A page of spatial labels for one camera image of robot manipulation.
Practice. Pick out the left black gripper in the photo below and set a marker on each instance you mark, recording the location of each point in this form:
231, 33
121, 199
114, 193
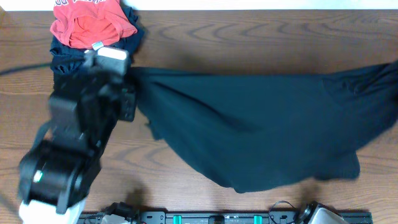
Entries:
127, 101

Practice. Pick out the red folded t-shirt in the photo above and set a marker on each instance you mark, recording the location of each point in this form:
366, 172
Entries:
81, 23

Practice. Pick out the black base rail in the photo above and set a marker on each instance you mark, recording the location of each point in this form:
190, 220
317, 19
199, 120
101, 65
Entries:
123, 213

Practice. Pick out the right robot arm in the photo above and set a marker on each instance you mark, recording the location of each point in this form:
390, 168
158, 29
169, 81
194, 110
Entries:
318, 213

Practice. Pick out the black t-shirt white logo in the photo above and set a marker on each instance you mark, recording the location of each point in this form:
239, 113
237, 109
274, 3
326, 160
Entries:
258, 132

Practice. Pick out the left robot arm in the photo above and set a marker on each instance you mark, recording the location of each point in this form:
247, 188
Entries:
58, 171

